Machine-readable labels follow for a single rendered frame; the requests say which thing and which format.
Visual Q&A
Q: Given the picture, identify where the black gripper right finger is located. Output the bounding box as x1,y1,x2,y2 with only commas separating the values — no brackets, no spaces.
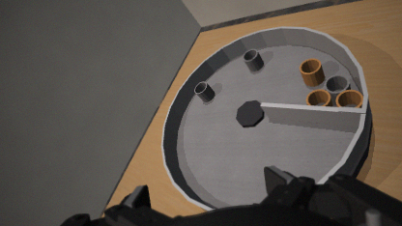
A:
252,166,402,226

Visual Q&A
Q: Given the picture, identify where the grey round turntable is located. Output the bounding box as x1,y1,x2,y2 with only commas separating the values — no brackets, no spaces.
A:
161,26,372,211

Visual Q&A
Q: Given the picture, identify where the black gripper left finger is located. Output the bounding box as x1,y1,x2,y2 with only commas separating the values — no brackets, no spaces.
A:
60,185,185,226

